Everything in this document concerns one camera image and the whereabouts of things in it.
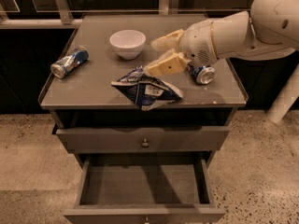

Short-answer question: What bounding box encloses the white ceramic bowl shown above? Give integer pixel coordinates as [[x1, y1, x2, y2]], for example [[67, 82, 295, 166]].
[[109, 30, 146, 60]]

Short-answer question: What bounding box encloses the blue chip bag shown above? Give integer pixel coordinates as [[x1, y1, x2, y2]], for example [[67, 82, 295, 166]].
[[111, 66, 183, 111]]

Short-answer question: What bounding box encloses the grey open middle drawer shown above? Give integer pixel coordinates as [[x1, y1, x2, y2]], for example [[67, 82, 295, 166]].
[[64, 153, 225, 224]]

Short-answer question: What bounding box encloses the brass top drawer knob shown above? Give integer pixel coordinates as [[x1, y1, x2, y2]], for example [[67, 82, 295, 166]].
[[141, 139, 150, 148]]

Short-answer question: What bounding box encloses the grey drawer cabinet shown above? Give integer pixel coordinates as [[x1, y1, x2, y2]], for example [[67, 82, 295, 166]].
[[37, 13, 249, 224]]

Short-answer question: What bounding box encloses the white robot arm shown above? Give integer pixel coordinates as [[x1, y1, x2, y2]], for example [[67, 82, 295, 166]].
[[144, 0, 299, 77]]

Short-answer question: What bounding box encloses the crushed blue can left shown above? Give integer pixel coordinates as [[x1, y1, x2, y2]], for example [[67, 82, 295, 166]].
[[50, 46, 89, 79]]

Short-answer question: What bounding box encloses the blue soda can right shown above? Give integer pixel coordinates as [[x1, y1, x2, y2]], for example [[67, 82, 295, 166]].
[[188, 64, 216, 85]]

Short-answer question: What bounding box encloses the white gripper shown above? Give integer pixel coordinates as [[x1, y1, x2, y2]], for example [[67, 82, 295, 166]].
[[146, 20, 218, 77]]

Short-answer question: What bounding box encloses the metal window railing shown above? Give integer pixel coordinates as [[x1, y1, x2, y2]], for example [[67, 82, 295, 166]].
[[0, 0, 254, 29]]

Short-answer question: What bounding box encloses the grey top drawer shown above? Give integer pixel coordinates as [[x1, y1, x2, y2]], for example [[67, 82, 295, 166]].
[[56, 126, 229, 154]]

